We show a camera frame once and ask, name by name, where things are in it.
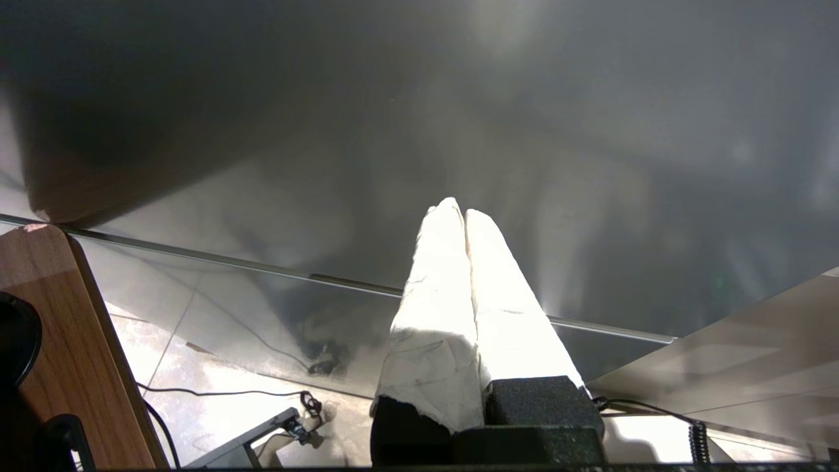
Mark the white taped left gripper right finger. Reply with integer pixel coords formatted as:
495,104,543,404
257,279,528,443
452,209,606,465

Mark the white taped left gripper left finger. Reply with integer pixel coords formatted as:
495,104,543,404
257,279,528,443
370,197,486,467

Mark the stainless steel refrigerator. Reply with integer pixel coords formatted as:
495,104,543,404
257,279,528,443
0,0,839,401

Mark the beige cabinet door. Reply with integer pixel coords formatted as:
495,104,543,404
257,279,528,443
589,265,839,454

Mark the brown wooden table board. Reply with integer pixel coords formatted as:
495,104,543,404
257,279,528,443
0,224,170,470

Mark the black rounded object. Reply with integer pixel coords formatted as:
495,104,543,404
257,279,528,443
0,292,43,395

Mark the black coiled cable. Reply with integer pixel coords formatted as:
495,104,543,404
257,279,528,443
593,396,712,465

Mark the thin black floor cable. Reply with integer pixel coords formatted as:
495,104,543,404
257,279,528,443
134,382,323,420
140,396,182,469

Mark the black curved handle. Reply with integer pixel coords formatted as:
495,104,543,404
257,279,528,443
36,414,96,472

